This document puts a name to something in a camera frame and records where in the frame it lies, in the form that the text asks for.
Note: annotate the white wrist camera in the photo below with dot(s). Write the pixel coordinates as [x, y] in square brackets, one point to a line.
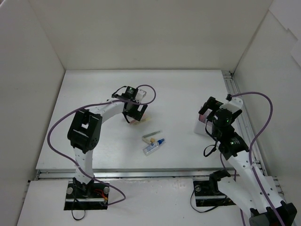
[140, 95]
[234, 104]

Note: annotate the yellow highlighter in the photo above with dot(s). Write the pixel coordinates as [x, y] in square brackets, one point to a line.
[145, 119]

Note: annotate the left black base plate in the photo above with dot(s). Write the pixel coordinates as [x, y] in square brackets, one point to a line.
[96, 199]

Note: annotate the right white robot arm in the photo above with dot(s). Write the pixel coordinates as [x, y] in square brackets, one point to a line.
[256, 197]

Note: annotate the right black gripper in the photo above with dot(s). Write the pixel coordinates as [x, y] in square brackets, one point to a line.
[206, 106]

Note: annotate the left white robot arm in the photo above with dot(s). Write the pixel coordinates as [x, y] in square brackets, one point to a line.
[85, 129]

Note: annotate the green highlighter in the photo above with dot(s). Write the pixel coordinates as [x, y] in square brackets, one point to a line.
[151, 134]

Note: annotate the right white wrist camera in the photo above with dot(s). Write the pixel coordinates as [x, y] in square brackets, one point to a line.
[234, 104]

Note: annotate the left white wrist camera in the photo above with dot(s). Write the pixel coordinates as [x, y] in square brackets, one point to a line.
[140, 95]

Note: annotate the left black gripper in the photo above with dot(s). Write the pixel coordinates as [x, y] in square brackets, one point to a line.
[137, 110]

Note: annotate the front aluminium rail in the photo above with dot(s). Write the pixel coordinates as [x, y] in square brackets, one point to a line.
[128, 173]

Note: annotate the purple pink highlighter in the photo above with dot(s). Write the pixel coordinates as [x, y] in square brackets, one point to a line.
[203, 117]

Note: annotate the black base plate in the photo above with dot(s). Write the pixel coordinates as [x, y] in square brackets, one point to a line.
[96, 199]
[203, 196]

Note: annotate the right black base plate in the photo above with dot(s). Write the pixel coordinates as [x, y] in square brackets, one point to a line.
[203, 196]

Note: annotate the clear blue spray bottle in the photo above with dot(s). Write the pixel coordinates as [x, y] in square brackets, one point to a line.
[153, 147]

